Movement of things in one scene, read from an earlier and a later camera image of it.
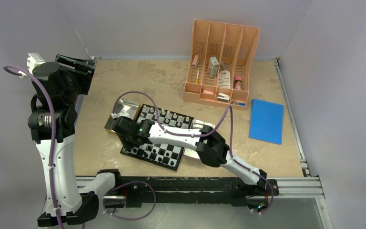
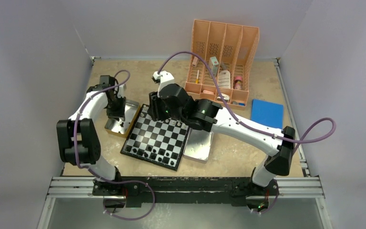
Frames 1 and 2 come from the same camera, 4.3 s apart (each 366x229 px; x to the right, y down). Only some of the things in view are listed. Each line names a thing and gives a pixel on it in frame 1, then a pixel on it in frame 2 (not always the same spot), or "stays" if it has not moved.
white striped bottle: x=224 y=79 stays
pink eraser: x=206 y=91 stays
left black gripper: x=85 y=76 to x=118 y=114
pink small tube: x=195 y=60 stays
